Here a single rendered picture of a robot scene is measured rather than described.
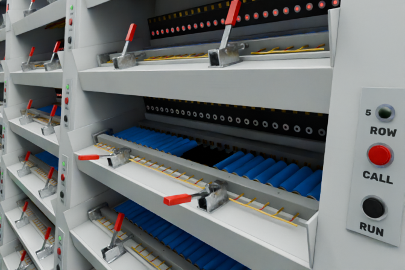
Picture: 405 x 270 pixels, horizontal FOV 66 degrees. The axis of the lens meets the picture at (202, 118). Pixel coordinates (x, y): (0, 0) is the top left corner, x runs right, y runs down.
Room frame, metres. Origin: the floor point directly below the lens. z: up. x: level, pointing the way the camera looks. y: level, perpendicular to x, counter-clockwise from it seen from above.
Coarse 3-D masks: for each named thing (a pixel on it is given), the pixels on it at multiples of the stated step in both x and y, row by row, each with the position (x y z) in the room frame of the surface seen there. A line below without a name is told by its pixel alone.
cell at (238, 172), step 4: (260, 156) 0.50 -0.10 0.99; (252, 160) 0.49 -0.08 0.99; (256, 160) 0.49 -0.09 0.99; (260, 160) 0.49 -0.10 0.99; (264, 160) 0.50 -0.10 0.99; (244, 164) 0.48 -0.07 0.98; (248, 164) 0.48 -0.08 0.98; (252, 164) 0.48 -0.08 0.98; (256, 164) 0.48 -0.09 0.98; (240, 168) 0.47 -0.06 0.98; (244, 168) 0.47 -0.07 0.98; (248, 168) 0.47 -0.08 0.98; (252, 168) 0.48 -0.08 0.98; (232, 172) 0.47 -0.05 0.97; (236, 172) 0.46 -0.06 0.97; (240, 172) 0.46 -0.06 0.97; (244, 172) 0.46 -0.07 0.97; (240, 176) 0.46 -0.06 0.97
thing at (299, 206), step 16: (112, 144) 0.69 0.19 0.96; (128, 144) 0.65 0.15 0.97; (160, 160) 0.55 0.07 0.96; (176, 160) 0.53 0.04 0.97; (192, 176) 0.49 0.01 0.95; (208, 176) 0.46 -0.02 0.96; (224, 176) 0.44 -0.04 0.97; (240, 192) 0.42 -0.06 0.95; (256, 192) 0.40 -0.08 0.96; (272, 192) 0.38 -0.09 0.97; (288, 192) 0.38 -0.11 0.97; (288, 208) 0.36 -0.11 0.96; (304, 208) 0.35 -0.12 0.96
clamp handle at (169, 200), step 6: (204, 192) 0.41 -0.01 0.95; (210, 192) 0.41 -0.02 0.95; (168, 198) 0.37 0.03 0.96; (174, 198) 0.37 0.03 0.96; (180, 198) 0.37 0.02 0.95; (186, 198) 0.38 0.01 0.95; (192, 198) 0.39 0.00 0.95; (198, 198) 0.40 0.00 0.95; (168, 204) 0.36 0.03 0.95; (174, 204) 0.37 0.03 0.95
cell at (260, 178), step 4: (280, 160) 0.47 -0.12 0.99; (276, 164) 0.46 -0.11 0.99; (280, 164) 0.46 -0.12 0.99; (284, 164) 0.47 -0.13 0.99; (268, 168) 0.46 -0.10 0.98; (272, 168) 0.45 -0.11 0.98; (276, 168) 0.45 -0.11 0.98; (280, 168) 0.46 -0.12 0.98; (264, 172) 0.44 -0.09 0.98; (268, 172) 0.44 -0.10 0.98; (272, 172) 0.45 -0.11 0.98; (276, 172) 0.45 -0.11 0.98; (260, 176) 0.44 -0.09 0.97; (264, 176) 0.44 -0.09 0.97; (268, 176) 0.44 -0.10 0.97; (272, 176) 0.44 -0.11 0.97; (260, 180) 0.43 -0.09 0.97; (264, 180) 0.43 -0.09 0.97
